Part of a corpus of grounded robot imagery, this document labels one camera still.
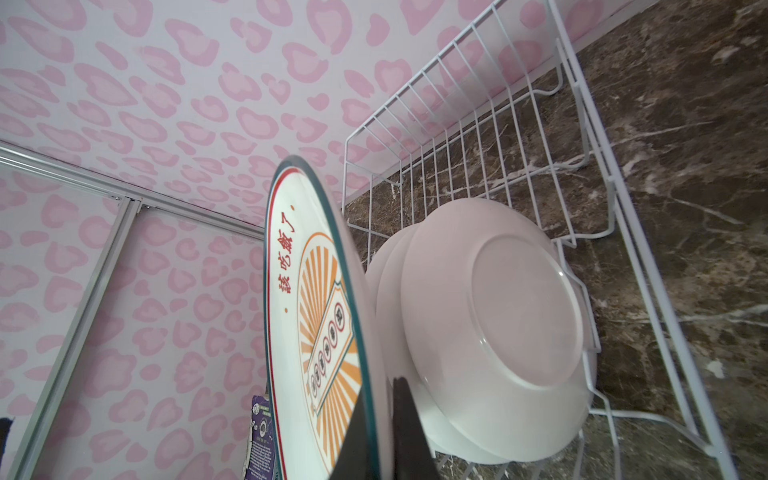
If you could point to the purple book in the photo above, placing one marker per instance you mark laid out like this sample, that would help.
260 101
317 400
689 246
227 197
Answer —
260 462

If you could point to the white wire dish rack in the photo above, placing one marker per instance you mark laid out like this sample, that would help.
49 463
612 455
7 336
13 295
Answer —
481 120

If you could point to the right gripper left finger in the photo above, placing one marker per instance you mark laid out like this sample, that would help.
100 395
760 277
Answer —
353 462

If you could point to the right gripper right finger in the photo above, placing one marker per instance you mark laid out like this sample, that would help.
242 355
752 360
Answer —
412 456

